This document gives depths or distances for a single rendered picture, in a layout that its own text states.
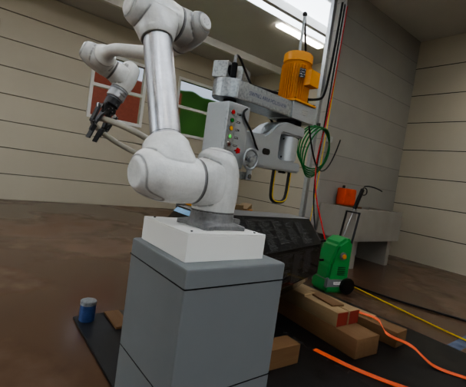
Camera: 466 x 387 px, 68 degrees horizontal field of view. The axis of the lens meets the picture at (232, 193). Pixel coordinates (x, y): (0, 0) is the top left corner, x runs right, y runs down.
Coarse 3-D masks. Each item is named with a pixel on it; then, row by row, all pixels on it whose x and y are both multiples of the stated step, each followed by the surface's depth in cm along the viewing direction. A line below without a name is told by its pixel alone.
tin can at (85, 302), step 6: (84, 300) 222; (90, 300) 223; (96, 300) 225; (84, 306) 219; (90, 306) 220; (84, 312) 219; (90, 312) 220; (78, 318) 222; (84, 318) 219; (90, 318) 221
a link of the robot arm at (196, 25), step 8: (184, 8) 127; (184, 16) 125; (192, 16) 127; (200, 16) 127; (184, 24) 126; (192, 24) 127; (200, 24) 127; (208, 24) 130; (184, 32) 127; (192, 32) 129; (200, 32) 129; (208, 32) 131; (176, 40) 130; (184, 40) 130; (192, 40) 132; (200, 40) 132; (176, 48) 139; (184, 48) 137; (192, 48) 138
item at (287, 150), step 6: (282, 138) 271; (288, 138) 270; (294, 138) 271; (282, 144) 271; (288, 144) 270; (294, 144) 272; (282, 150) 271; (288, 150) 271; (294, 150) 273; (282, 156) 271; (288, 156) 271; (294, 156) 274
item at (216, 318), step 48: (144, 240) 123; (144, 288) 116; (192, 288) 97; (240, 288) 109; (144, 336) 113; (192, 336) 100; (240, 336) 111; (144, 384) 110; (192, 384) 102; (240, 384) 114
